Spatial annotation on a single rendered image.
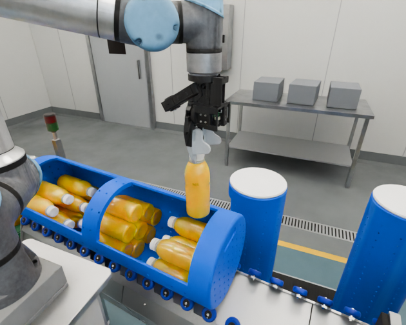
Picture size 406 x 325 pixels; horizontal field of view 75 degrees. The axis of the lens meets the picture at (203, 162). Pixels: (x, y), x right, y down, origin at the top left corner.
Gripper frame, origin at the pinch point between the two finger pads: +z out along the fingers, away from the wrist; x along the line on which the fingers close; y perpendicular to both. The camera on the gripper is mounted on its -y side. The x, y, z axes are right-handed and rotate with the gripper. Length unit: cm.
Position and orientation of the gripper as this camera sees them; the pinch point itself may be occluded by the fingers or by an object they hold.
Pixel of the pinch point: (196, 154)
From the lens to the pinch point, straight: 67.4
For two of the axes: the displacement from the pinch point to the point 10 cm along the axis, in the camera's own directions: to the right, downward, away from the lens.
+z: 0.0, 8.9, 4.6
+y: 8.8, 2.2, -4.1
